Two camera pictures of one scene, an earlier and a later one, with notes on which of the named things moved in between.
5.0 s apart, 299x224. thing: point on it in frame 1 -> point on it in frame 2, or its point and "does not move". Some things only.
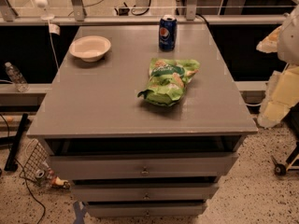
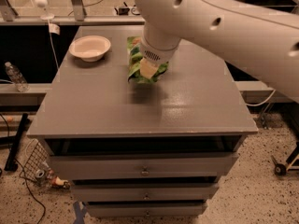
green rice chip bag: [167, 80] -> [135, 57]
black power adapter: [123, 11] does not move
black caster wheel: [279, 169] does not move
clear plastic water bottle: [17, 77] does not move
